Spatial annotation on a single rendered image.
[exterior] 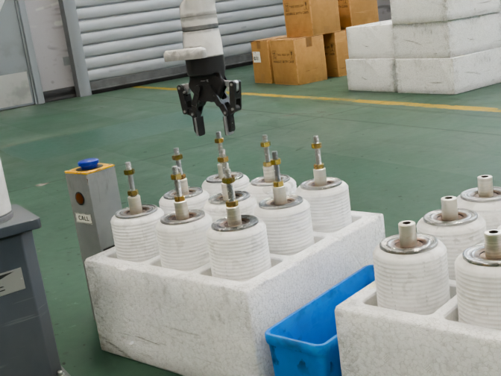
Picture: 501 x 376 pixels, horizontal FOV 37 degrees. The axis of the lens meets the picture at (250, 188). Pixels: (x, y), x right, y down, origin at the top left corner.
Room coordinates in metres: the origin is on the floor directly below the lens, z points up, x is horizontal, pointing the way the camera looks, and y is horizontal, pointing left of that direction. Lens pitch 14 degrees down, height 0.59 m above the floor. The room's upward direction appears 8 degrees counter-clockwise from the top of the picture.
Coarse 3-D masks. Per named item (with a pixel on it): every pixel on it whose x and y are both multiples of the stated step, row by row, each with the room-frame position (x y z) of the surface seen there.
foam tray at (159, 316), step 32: (352, 224) 1.29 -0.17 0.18; (96, 256) 1.31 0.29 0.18; (288, 256) 1.16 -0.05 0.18; (320, 256) 1.18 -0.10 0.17; (352, 256) 1.24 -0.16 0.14; (96, 288) 1.28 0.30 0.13; (128, 288) 1.22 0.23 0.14; (160, 288) 1.17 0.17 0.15; (192, 288) 1.11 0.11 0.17; (224, 288) 1.07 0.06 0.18; (256, 288) 1.06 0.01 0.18; (288, 288) 1.11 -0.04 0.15; (320, 288) 1.17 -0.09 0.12; (96, 320) 1.30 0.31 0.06; (128, 320) 1.23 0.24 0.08; (160, 320) 1.18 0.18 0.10; (192, 320) 1.12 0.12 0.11; (224, 320) 1.07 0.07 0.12; (256, 320) 1.05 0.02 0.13; (128, 352) 1.24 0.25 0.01; (160, 352) 1.19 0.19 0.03; (192, 352) 1.13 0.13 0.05; (224, 352) 1.08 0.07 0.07; (256, 352) 1.04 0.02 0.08
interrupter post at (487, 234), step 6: (486, 234) 0.86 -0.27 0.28; (492, 234) 0.85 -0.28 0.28; (498, 234) 0.85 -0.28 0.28; (486, 240) 0.86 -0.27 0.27; (492, 240) 0.85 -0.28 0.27; (498, 240) 0.85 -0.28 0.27; (486, 246) 0.86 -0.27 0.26; (492, 246) 0.85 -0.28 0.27; (498, 246) 0.85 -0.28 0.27; (486, 252) 0.86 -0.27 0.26; (492, 252) 0.85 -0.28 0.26; (498, 252) 0.85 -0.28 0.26; (492, 258) 0.85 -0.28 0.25
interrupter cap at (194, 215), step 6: (192, 210) 1.25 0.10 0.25; (198, 210) 1.25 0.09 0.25; (168, 216) 1.23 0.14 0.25; (174, 216) 1.24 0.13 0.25; (192, 216) 1.23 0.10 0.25; (198, 216) 1.21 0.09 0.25; (162, 222) 1.21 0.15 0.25; (168, 222) 1.20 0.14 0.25; (174, 222) 1.19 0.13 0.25; (180, 222) 1.19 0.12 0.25; (186, 222) 1.19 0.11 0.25
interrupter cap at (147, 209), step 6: (144, 204) 1.34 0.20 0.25; (150, 204) 1.33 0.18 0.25; (120, 210) 1.32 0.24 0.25; (126, 210) 1.32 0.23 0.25; (144, 210) 1.31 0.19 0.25; (150, 210) 1.29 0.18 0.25; (156, 210) 1.30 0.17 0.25; (120, 216) 1.28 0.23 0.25; (126, 216) 1.27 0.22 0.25; (132, 216) 1.27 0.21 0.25; (138, 216) 1.27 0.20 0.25
